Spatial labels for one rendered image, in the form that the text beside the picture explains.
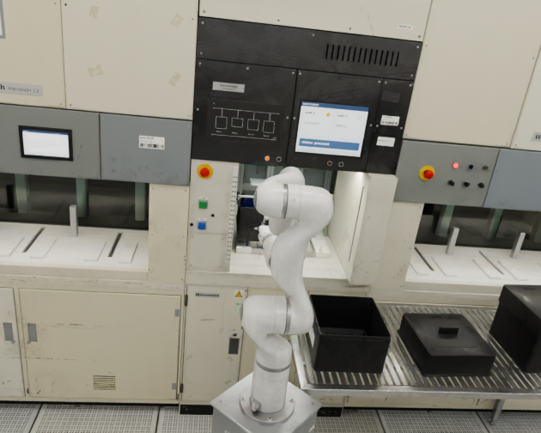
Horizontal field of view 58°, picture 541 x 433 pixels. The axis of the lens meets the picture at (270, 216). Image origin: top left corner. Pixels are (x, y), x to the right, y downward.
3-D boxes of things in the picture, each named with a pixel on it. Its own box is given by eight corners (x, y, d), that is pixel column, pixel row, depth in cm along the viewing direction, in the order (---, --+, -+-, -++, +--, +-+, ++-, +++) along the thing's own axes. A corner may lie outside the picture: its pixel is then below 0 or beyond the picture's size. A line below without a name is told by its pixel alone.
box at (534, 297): (525, 374, 200) (544, 323, 190) (486, 331, 226) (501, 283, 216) (585, 373, 205) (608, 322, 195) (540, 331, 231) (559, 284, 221)
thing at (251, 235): (233, 246, 244) (238, 187, 232) (232, 229, 263) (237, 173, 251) (282, 250, 247) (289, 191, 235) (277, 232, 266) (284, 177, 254)
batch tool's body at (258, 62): (178, 422, 254) (197, 17, 178) (189, 314, 341) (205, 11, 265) (343, 423, 265) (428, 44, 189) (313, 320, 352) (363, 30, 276)
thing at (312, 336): (303, 327, 213) (308, 293, 206) (365, 330, 216) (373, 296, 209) (313, 371, 187) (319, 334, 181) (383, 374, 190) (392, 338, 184)
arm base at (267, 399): (270, 434, 158) (276, 389, 151) (227, 402, 168) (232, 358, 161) (305, 403, 172) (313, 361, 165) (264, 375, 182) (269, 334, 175)
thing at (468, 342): (423, 377, 191) (431, 350, 186) (396, 331, 218) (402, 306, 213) (492, 376, 196) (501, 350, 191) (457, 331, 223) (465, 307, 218)
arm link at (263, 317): (292, 373, 158) (302, 311, 149) (234, 370, 156) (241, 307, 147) (288, 349, 169) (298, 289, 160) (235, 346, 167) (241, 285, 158)
